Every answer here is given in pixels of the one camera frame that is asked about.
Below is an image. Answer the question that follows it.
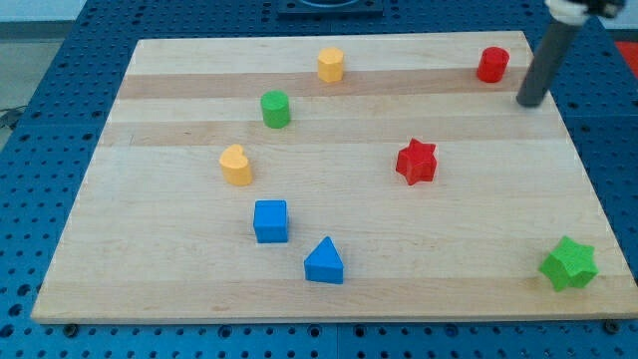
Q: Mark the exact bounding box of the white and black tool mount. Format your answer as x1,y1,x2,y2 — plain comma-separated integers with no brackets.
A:
544,0,626,25

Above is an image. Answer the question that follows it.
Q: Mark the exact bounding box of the red cylinder block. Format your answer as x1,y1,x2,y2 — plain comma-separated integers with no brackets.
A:
477,47,509,83

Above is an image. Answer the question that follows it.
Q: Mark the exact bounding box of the blue cube block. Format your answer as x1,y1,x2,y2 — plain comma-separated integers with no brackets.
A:
253,199,288,244

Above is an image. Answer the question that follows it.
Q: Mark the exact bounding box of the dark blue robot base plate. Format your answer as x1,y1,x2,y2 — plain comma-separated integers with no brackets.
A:
274,0,384,18

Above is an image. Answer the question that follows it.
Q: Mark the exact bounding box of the wooden board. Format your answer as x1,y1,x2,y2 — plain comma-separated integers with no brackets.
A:
32,31,637,324

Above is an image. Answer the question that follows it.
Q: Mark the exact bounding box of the green cylinder block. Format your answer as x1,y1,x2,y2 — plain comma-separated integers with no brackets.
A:
260,90,291,129

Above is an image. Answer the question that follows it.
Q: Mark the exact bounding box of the yellow heart block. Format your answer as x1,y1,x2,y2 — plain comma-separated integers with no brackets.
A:
218,144,253,186

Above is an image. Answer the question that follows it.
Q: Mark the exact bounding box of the red star block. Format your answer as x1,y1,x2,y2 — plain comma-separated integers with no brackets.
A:
396,139,438,185

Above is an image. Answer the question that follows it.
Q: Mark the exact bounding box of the blue triangle block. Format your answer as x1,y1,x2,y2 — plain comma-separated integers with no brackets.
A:
303,236,344,284

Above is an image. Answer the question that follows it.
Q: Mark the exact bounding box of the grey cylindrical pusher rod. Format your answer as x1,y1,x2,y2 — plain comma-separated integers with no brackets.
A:
515,20,581,108

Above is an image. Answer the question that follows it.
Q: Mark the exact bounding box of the yellow hexagon block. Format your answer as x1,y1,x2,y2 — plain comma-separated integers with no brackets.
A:
317,47,345,83

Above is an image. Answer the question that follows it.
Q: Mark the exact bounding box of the green star block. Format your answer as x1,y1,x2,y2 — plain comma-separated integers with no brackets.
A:
538,236,599,291

